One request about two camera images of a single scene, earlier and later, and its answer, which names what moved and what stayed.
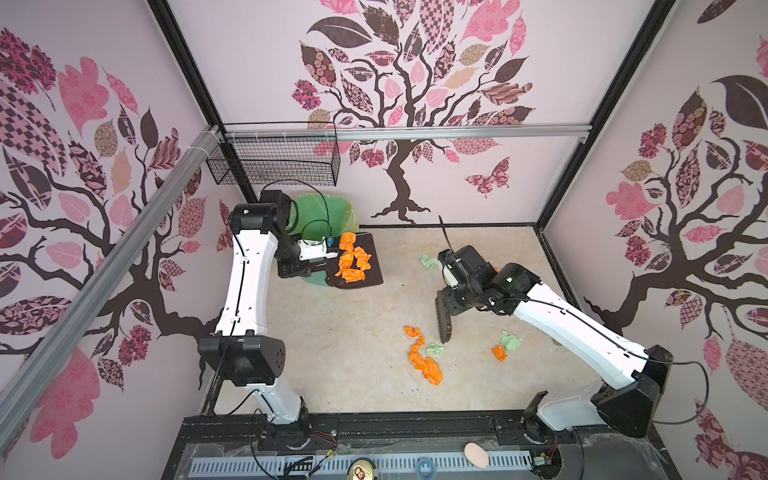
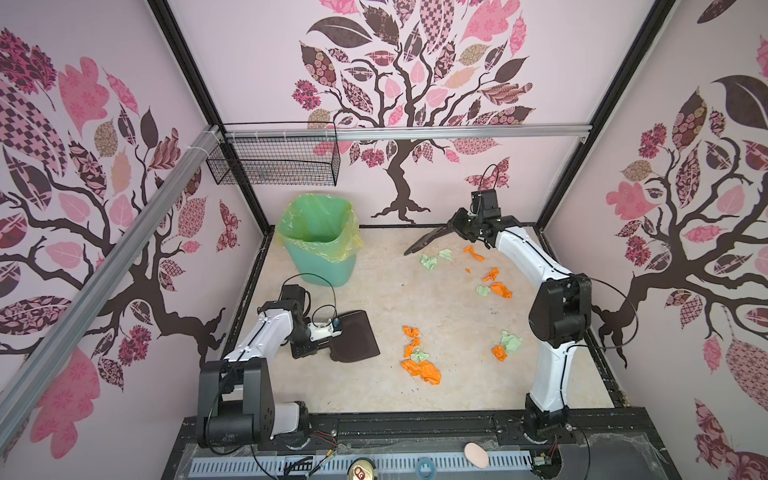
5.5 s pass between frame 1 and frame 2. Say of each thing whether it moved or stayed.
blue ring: stayed
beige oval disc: stayed
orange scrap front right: stayed
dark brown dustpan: moved
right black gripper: moved
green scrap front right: stayed
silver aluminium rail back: stayed
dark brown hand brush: moved
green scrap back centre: stayed
